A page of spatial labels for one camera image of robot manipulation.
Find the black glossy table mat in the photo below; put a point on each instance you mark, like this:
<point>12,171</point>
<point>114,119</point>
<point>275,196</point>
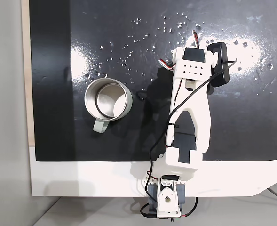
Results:
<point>119,35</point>

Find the black oval camera box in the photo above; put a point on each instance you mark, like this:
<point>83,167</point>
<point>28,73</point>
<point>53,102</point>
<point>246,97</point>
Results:
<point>220,61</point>

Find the beige wooden board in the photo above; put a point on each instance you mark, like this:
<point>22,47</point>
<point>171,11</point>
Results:
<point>26,70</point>

